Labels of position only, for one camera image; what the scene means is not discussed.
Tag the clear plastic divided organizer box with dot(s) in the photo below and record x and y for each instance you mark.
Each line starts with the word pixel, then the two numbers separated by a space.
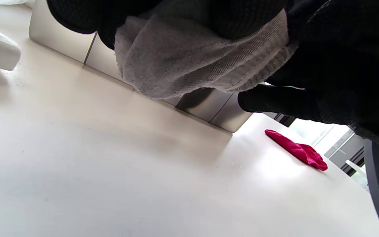
pixel 61 42

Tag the grey sock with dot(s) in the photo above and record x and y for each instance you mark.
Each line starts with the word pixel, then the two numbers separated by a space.
pixel 183 62

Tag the person's right hand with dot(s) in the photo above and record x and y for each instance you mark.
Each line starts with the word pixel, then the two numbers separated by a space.
pixel 347 65

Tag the person's left hand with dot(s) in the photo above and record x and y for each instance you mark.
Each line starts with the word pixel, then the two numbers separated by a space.
pixel 77 16

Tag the red sock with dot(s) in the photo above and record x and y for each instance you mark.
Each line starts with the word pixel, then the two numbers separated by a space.
pixel 298 149

